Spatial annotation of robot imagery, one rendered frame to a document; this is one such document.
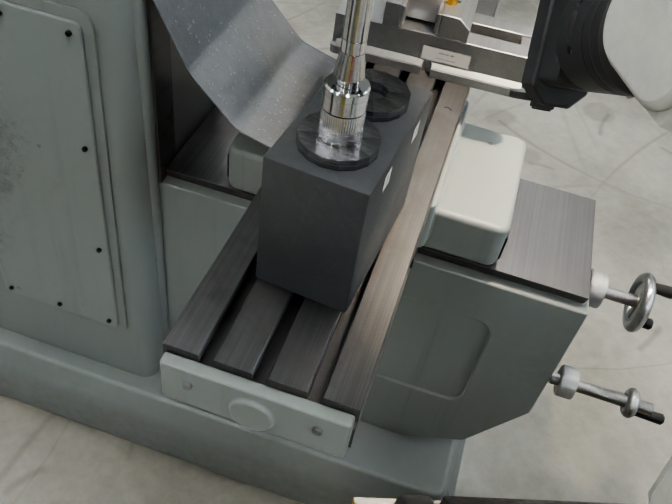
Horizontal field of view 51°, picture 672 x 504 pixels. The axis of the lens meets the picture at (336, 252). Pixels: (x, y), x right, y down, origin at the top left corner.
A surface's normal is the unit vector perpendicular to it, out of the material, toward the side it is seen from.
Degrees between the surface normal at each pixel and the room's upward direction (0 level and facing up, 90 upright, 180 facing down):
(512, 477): 0
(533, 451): 0
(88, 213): 89
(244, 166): 90
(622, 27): 84
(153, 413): 68
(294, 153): 0
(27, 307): 89
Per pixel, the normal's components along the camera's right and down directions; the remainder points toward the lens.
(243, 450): -0.21, 0.28
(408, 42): -0.25, 0.67
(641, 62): -0.97, -0.11
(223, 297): 0.12, -0.69
